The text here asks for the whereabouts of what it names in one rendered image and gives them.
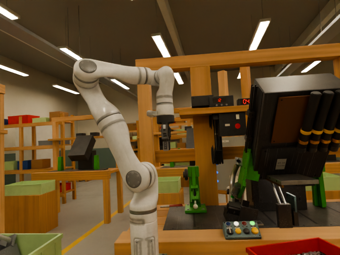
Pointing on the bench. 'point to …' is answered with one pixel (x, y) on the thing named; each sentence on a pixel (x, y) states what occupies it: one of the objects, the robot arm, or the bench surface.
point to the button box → (241, 230)
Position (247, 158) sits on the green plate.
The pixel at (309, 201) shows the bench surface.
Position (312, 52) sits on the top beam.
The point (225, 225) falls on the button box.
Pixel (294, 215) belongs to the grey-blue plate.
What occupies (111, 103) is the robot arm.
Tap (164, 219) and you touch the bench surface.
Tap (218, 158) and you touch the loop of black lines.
